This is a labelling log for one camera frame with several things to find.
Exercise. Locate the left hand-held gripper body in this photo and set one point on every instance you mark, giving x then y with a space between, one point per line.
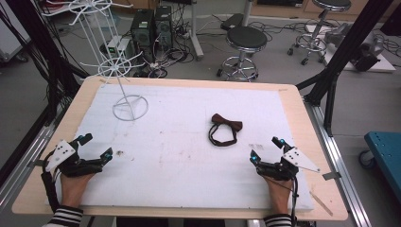
61 154

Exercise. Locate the dark red bow tie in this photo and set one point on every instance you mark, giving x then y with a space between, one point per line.
220 119

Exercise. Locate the white foam mat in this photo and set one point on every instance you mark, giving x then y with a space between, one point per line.
176 164

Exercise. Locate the black round stool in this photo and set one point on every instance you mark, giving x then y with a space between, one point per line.
247 38
331 3

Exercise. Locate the blue cart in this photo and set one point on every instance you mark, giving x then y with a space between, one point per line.
384 151

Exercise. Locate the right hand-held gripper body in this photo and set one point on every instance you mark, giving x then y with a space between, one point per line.
296 157

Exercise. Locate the thin wooden stick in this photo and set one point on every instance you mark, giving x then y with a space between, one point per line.
321 203

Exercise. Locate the black computer tower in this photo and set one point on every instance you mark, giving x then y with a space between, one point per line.
163 25
142 31

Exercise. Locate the person's right hand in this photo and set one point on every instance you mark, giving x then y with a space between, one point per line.
279 195

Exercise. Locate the flat black box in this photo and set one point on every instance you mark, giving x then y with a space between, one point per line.
232 21

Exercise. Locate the aluminium rail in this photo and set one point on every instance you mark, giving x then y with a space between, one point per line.
28 151
337 164

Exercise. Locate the grey machine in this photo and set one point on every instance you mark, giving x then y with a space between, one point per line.
365 50

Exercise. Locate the person's left hand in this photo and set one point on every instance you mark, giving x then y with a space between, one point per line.
74 190

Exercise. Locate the white table leg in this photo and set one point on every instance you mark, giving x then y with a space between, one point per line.
196 34

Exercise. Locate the light wooden table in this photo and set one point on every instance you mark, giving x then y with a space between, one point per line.
299 126

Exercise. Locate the white electronic box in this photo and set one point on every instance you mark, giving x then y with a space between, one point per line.
117 47

